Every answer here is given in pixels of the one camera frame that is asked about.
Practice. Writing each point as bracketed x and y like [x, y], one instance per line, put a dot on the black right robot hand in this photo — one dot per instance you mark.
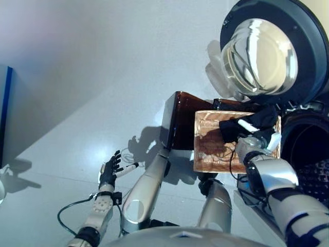
[263, 137]

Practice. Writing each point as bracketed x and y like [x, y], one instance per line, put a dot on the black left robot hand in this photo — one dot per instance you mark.
[109, 172]

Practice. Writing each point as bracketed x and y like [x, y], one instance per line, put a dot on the black cloth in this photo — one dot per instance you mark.
[264, 118]

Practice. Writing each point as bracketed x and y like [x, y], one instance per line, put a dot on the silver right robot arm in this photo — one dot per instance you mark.
[277, 172]

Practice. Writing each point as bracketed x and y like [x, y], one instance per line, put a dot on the grey washing machine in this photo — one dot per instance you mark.
[308, 144]

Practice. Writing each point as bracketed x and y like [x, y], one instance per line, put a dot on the round washing machine door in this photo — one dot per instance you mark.
[311, 38]

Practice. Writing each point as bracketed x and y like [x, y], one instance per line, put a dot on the silver left robot leg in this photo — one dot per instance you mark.
[146, 190]

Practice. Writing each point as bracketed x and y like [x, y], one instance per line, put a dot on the silver robot leg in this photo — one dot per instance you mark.
[146, 190]
[218, 203]

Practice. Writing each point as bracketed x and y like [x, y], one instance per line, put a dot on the rectangular wicker basket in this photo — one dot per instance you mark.
[208, 123]

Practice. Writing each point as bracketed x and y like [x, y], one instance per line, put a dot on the silver right robot leg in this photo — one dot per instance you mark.
[218, 203]

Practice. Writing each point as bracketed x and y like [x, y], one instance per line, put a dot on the glossy brown stool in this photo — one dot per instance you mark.
[182, 121]

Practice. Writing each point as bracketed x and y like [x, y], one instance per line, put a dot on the grey robot torso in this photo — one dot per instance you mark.
[180, 239]

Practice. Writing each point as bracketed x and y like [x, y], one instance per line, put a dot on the white round device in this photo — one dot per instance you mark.
[2, 190]

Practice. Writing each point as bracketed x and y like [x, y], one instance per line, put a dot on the grey panel with blue edge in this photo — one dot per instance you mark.
[5, 115]

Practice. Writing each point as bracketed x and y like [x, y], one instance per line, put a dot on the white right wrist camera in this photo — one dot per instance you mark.
[275, 140]

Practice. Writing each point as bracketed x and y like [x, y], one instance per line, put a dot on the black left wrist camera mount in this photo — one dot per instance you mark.
[117, 198]

